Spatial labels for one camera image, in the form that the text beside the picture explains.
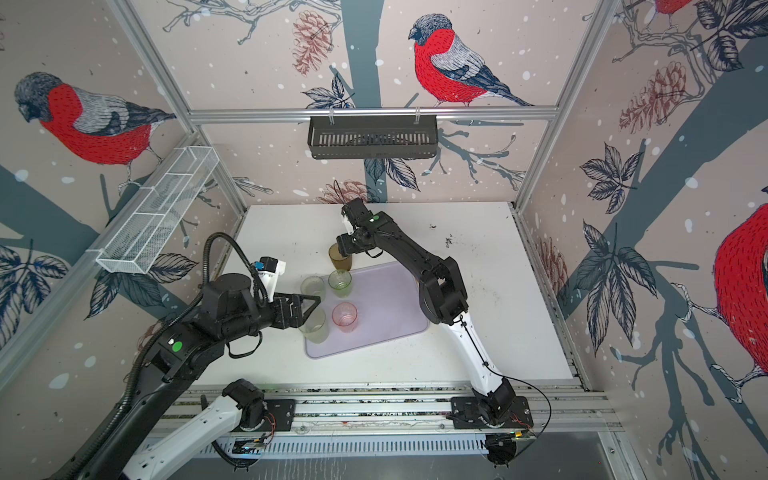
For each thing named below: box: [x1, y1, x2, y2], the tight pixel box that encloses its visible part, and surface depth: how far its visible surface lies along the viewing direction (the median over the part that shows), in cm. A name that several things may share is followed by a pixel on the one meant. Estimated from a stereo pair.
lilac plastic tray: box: [305, 261, 428, 358], surface depth 92 cm
